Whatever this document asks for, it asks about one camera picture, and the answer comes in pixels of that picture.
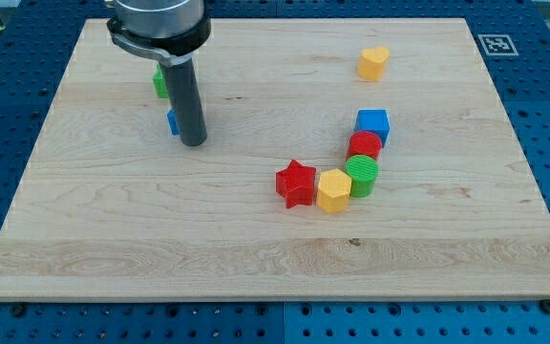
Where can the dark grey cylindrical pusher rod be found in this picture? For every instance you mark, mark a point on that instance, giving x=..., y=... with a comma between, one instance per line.
x=183, y=91

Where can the blue triangle block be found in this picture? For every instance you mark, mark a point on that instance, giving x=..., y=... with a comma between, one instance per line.
x=172, y=122

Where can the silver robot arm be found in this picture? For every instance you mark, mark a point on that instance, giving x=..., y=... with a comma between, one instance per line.
x=169, y=32

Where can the green star block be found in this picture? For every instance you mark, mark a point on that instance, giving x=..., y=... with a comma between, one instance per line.
x=159, y=84

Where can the red star block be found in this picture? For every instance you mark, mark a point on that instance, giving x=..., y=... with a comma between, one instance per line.
x=296, y=184

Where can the yellow hexagon block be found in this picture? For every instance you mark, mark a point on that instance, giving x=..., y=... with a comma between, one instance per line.
x=333, y=191

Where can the light wooden board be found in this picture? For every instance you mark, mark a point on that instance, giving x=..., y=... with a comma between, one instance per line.
x=113, y=208

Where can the red cylinder block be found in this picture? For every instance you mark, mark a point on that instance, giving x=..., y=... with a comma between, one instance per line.
x=364, y=143

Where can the green cylinder block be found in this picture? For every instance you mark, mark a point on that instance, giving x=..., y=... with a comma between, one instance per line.
x=363, y=171

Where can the blue cube block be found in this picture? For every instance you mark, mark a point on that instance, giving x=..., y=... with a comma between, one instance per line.
x=375, y=121

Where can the yellow heart block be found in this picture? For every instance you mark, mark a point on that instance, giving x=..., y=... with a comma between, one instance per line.
x=372, y=63

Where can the black white fiducial marker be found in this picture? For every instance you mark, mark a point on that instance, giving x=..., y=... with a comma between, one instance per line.
x=494, y=44

